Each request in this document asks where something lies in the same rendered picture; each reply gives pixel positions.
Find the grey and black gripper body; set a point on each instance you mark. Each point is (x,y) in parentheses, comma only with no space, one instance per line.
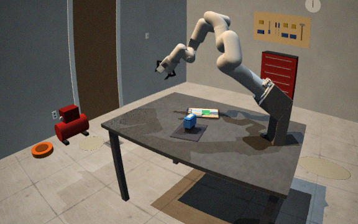
(171,66)

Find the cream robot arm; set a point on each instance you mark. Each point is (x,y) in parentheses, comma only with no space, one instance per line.
(228,43)

